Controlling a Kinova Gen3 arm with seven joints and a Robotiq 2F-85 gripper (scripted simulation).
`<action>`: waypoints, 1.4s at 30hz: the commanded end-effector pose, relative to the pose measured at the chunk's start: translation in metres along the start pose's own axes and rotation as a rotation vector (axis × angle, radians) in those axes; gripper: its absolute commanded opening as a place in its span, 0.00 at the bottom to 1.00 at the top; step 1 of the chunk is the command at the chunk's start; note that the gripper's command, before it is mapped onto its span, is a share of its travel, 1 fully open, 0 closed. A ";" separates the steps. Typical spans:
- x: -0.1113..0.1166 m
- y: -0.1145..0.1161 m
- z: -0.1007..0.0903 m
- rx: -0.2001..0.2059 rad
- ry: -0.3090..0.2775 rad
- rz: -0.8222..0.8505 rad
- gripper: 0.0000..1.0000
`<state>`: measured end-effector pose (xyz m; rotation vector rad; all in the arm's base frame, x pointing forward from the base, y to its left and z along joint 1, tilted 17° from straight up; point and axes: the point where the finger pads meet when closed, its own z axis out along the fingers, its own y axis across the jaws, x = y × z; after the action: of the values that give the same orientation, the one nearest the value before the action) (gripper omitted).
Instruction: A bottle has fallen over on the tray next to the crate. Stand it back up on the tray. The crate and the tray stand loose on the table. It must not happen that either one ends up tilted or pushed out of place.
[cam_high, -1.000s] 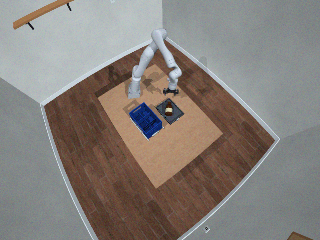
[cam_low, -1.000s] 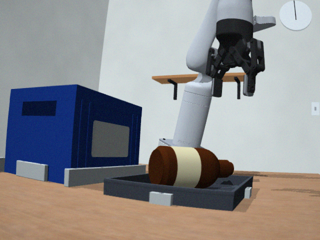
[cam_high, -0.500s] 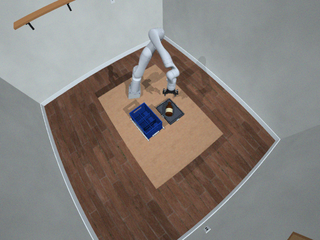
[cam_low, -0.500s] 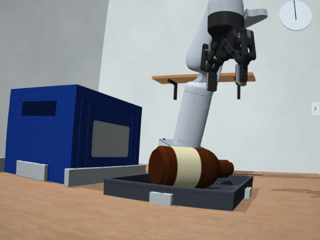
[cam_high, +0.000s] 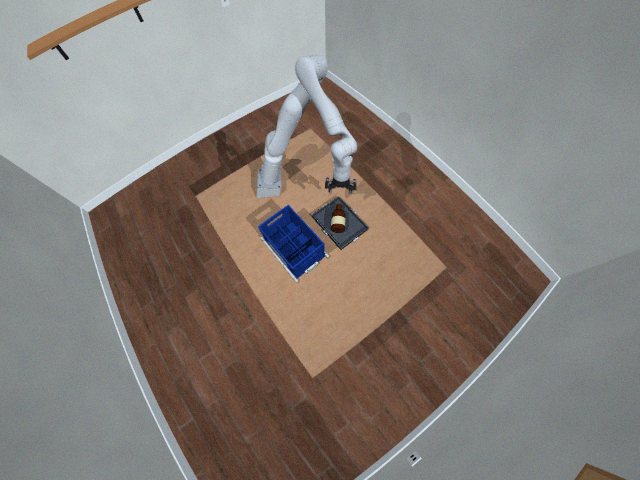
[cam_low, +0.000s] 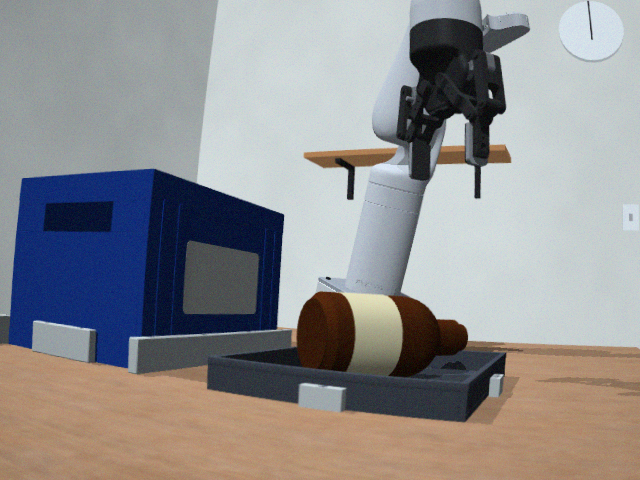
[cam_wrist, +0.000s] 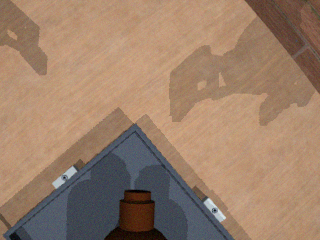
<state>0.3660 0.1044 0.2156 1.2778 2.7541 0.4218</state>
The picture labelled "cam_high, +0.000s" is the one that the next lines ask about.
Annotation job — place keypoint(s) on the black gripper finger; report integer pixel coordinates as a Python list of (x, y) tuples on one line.
[(330, 186), (350, 187)]

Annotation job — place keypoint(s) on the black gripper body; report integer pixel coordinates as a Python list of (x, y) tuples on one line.
[(340, 183)]

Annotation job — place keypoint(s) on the brown glass bottle with cream label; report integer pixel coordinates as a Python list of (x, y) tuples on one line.
[(338, 220)]

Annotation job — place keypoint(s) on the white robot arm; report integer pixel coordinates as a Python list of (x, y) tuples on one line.
[(310, 71)]

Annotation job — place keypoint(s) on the blue crate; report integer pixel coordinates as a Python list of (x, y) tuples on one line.
[(302, 245)]

